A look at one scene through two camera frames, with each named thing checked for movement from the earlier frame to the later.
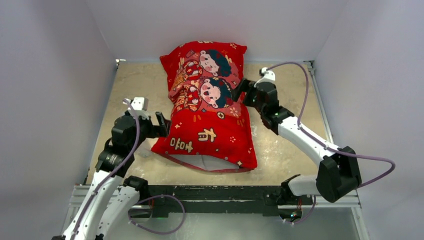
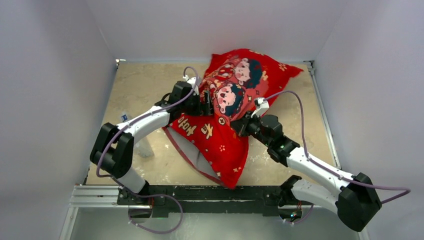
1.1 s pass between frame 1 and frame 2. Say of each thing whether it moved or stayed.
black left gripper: moved
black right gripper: moved
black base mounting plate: stayed
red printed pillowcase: moved
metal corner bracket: stayed
